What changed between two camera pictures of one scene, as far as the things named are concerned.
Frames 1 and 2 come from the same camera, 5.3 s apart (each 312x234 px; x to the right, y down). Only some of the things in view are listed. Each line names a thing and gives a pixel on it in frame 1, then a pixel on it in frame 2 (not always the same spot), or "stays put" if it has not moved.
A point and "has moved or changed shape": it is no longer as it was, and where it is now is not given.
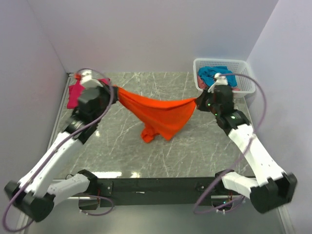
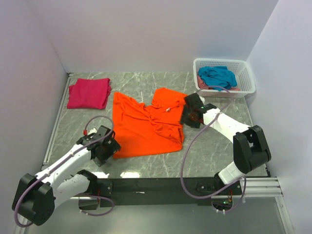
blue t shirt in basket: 207,73 stays put
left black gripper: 104,88 to 113,147
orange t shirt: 163,117 has moved or changed shape
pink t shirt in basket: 202,86 stays put
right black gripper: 200,103 to 184,120
